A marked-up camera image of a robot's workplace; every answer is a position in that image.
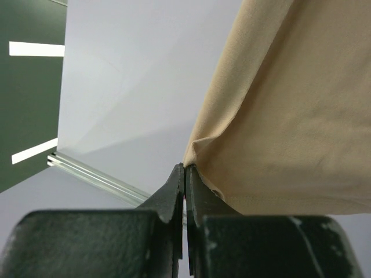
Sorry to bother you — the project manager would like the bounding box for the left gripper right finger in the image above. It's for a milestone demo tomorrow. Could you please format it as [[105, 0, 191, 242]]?
[[185, 165, 363, 277]]

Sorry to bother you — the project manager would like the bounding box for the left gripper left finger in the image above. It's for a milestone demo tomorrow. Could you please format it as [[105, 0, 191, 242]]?
[[1, 164, 184, 277]]

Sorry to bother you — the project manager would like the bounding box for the tan beige t-shirt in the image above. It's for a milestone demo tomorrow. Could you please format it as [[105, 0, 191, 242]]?
[[184, 1, 370, 215]]

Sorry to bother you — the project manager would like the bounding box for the left aluminium frame post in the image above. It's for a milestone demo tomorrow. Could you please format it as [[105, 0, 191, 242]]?
[[46, 153, 188, 229]]

